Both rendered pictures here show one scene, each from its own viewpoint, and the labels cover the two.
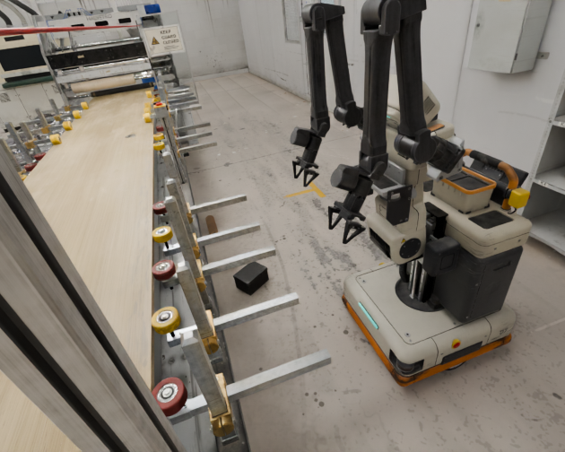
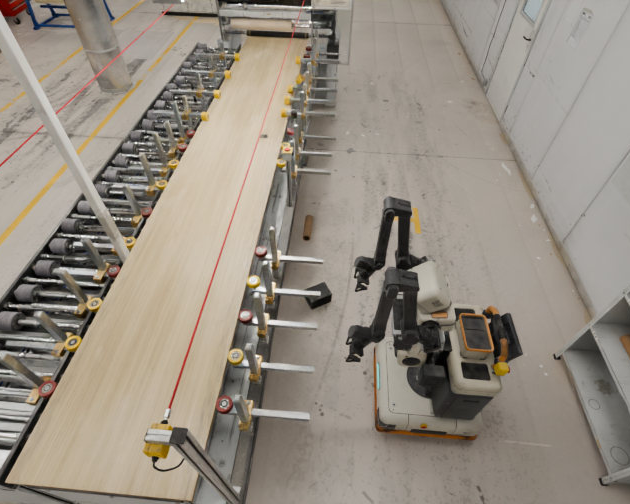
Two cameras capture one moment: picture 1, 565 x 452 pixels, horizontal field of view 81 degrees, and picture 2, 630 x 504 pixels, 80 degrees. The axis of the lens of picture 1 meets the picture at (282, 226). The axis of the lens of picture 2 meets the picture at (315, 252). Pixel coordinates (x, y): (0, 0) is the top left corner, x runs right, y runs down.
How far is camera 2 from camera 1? 1.16 m
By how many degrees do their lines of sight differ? 20
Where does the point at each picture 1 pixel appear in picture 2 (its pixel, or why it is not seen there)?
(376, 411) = (353, 436)
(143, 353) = (219, 374)
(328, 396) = (328, 411)
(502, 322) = (467, 428)
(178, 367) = (237, 371)
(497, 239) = (467, 388)
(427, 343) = (403, 416)
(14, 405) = (159, 374)
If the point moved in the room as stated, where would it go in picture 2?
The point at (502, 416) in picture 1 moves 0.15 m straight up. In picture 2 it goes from (431, 481) to (437, 475)
